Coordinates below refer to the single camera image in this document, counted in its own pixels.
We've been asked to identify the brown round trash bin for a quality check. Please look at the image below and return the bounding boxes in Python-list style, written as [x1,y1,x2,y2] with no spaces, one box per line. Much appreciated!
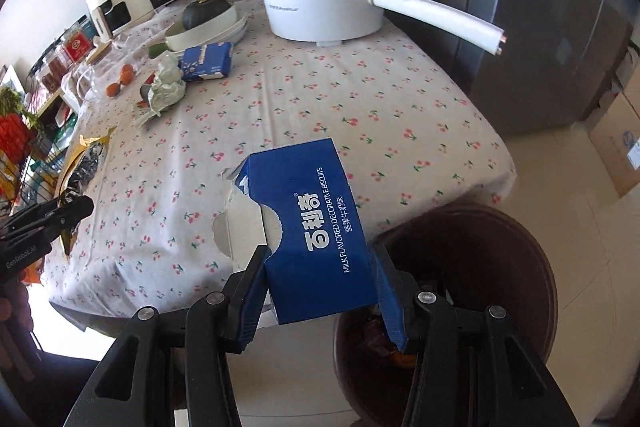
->
[332,204,559,427]

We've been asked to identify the crumpled plastic wrapper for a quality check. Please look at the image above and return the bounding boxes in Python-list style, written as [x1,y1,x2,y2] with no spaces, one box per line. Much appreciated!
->
[136,57,186,128]

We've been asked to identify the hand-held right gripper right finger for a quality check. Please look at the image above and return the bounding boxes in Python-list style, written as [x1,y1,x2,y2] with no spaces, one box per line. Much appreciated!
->
[367,244,577,427]

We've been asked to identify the dark green pumpkin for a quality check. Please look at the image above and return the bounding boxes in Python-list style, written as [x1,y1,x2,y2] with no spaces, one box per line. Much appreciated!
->
[181,0,234,31]

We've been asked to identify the black wire rack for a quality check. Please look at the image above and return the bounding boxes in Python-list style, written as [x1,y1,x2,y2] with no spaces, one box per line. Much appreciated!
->
[0,66,68,210]

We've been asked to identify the red snack packets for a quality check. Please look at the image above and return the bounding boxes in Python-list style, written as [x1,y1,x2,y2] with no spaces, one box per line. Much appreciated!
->
[0,113,38,164]

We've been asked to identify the person's left hand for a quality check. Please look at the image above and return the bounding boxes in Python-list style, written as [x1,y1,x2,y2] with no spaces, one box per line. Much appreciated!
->
[0,281,30,325]

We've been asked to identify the dark blue biscuit box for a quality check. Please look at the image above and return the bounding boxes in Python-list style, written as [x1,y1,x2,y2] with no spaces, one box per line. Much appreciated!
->
[221,137,380,326]

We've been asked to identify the glass jar with dark contents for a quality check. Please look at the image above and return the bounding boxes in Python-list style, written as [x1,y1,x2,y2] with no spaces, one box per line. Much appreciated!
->
[41,54,66,84]

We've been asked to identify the blue dotted snack packet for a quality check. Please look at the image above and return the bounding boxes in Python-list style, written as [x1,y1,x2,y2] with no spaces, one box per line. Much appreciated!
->
[179,41,235,82]

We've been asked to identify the yellow foil snack bag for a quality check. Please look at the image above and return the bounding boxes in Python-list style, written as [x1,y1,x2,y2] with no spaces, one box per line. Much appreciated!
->
[52,126,119,254]

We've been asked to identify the grey refrigerator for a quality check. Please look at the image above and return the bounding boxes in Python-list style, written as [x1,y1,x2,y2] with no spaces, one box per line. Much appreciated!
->
[364,0,640,140]

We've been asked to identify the white plate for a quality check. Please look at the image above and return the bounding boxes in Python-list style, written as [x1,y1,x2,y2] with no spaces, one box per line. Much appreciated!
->
[170,16,249,54]

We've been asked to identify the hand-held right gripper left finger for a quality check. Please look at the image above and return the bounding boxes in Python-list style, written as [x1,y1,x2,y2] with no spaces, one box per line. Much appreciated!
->
[64,244,274,427]

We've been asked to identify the white ceramic bowl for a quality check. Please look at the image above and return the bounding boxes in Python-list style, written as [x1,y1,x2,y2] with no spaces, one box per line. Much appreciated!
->
[164,4,239,53]

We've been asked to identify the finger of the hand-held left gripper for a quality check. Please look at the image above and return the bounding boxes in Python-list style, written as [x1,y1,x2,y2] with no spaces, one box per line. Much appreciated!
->
[0,199,63,234]
[27,195,95,239]

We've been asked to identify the cherry print tablecloth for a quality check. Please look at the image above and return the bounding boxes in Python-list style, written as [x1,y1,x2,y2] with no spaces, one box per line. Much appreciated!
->
[42,0,518,323]

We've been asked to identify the brown cardboard box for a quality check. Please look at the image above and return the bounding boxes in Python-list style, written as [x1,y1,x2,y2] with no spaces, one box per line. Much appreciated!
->
[588,89,640,198]

